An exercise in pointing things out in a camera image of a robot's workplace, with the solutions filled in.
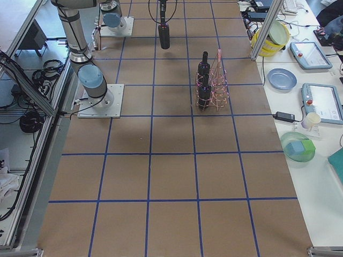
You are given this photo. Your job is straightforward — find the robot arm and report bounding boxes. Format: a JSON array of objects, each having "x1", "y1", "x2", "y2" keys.
[
  {"x1": 51, "y1": 1, "x2": 126, "y2": 109},
  {"x1": 100, "y1": 1, "x2": 126, "y2": 32}
]

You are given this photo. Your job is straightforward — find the yellow rimmed wooden basket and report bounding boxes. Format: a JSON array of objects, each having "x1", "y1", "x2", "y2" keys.
[{"x1": 259, "y1": 23, "x2": 290, "y2": 57}]

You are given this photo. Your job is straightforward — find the green plate in basket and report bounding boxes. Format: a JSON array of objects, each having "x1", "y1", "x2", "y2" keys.
[{"x1": 269, "y1": 20, "x2": 288, "y2": 45}]

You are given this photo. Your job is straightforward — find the black power adapter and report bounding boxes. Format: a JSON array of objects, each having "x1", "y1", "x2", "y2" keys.
[{"x1": 247, "y1": 12, "x2": 267, "y2": 22}]

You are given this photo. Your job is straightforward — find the blue plate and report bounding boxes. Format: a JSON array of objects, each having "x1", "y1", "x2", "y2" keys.
[{"x1": 267, "y1": 68, "x2": 297, "y2": 93}]

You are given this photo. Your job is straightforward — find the teach pendant upper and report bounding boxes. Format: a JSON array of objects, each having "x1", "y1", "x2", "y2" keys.
[{"x1": 289, "y1": 42, "x2": 332, "y2": 70}]

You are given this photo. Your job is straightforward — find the teach pendant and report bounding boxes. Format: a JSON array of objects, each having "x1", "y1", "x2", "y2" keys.
[
  {"x1": 289, "y1": 42, "x2": 332, "y2": 70},
  {"x1": 301, "y1": 83, "x2": 342, "y2": 125}
]

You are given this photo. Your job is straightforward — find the black power brick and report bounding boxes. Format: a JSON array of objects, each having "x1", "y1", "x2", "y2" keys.
[{"x1": 273, "y1": 111, "x2": 295, "y2": 123}]

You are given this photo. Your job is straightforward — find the teach pendant lower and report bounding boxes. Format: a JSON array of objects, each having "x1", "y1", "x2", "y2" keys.
[{"x1": 301, "y1": 83, "x2": 342, "y2": 125}]

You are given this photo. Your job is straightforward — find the paper cup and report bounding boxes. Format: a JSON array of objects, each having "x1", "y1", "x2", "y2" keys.
[{"x1": 301, "y1": 112, "x2": 321, "y2": 130}]

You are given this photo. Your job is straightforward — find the green bowl with blocks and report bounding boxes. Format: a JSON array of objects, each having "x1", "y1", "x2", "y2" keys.
[{"x1": 280, "y1": 132, "x2": 316, "y2": 162}]

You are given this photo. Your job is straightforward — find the teal tray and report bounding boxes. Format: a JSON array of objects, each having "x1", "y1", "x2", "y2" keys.
[{"x1": 328, "y1": 148, "x2": 343, "y2": 183}]

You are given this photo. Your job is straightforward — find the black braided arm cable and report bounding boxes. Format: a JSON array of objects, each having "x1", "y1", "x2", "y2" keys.
[{"x1": 148, "y1": 0, "x2": 179, "y2": 24}]

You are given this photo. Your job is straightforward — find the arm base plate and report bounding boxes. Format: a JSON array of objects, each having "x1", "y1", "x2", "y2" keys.
[
  {"x1": 77, "y1": 84, "x2": 124, "y2": 118},
  {"x1": 100, "y1": 16, "x2": 134, "y2": 37}
]

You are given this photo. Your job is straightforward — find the copper wire wine basket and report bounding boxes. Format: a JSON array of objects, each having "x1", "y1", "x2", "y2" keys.
[{"x1": 195, "y1": 48, "x2": 229, "y2": 111}]

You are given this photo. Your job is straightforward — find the aluminium frame post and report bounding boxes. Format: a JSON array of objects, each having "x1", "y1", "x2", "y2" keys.
[{"x1": 250, "y1": 0, "x2": 283, "y2": 61}]

